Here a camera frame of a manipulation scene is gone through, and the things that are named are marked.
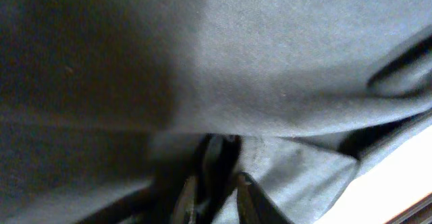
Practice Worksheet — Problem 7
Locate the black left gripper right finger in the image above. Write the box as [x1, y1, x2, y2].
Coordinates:
[236, 172, 293, 224]

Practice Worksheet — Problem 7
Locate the black t-shirt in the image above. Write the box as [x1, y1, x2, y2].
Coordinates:
[1, 0, 431, 223]

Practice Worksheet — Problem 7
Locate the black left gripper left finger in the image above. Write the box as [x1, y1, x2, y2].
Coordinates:
[171, 175, 198, 224]

